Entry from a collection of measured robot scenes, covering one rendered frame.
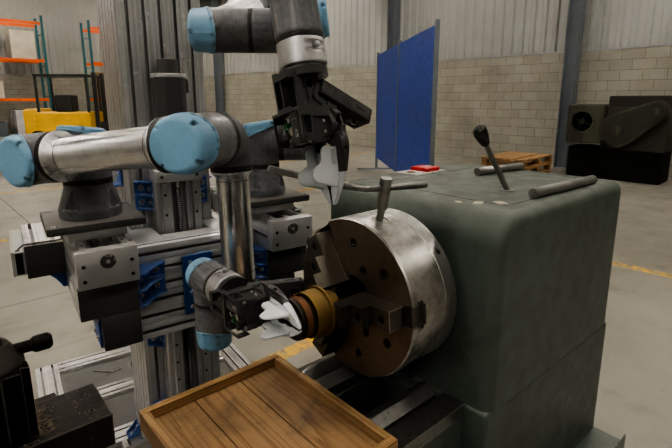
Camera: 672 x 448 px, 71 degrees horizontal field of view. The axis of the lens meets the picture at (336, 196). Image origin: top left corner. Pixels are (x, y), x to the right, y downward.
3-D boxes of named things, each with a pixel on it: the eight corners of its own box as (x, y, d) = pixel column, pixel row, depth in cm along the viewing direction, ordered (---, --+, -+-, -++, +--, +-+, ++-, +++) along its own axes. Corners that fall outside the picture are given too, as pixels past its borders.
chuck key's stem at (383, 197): (378, 230, 92) (387, 175, 88) (385, 235, 90) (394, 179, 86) (369, 232, 91) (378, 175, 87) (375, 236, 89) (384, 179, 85)
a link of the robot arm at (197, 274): (216, 286, 109) (214, 251, 107) (240, 301, 100) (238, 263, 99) (183, 295, 104) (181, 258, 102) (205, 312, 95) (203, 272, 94)
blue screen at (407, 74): (357, 169, 988) (358, 52, 940) (394, 168, 995) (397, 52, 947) (398, 217, 586) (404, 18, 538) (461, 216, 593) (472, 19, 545)
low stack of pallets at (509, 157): (507, 172, 940) (509, 150, 931) (551, 177, 881) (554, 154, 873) (477, 180, 852) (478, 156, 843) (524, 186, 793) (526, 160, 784)
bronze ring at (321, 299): (316, 275, 91) (276, 287, 85) (348, 290, 84) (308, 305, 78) (316, 319, 93) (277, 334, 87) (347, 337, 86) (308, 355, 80)
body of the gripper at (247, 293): (240, 342, 82) (209, 318, 91) (281, 327, 88) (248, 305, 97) (238, 301, 81) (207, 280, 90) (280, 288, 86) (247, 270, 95)
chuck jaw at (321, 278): (349, 282, 97) (328, 229, 100) (363, 274, 93) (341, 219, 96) (306, 296, 90) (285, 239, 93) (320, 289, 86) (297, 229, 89)
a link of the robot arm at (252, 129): (244, 160, 156) (242, 118, 153) (285, 159, 156) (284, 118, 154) (239, 165, 144) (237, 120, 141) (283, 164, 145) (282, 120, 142)
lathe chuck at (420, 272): (326, 312, 114) (342, 190, 103) (428, 392, 92) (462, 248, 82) (296, 323, 108) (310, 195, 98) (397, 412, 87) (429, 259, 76)
